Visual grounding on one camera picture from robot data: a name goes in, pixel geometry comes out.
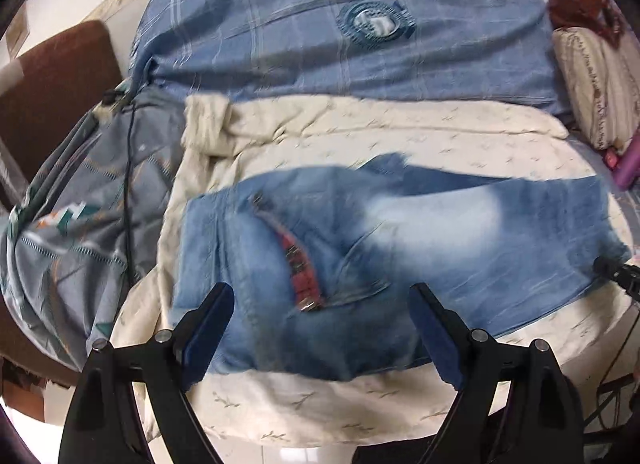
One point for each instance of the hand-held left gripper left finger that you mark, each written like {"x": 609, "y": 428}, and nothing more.
{"x": 207, "y": 336}

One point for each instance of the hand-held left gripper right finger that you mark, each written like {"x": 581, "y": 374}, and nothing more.
{"x": 440, "y": 339}

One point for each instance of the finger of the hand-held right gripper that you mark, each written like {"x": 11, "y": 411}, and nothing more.
{"x": 622, "y": 275}

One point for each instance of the blue denim pants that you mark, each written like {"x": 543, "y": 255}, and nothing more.
{"x": 350, "y": 244}

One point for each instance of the purple object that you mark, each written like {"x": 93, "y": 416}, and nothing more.
{"x": 630, "y": 163}

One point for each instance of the grey patterned quilt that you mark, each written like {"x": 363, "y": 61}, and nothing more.
{"x": 85, "y": 204}

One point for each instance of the cream leaf-print bed sheet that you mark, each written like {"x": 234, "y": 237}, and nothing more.
{"x": 425, "y": 143}

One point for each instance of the cream patterned pillow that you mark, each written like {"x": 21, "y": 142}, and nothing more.
{"x": 590, "y": 78}

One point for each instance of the brown headboard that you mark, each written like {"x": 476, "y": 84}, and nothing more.
{"x": 55, "y": 83}

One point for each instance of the blue plaid blanket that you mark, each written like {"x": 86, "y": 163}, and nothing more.
{"x": 280, "y": 43}

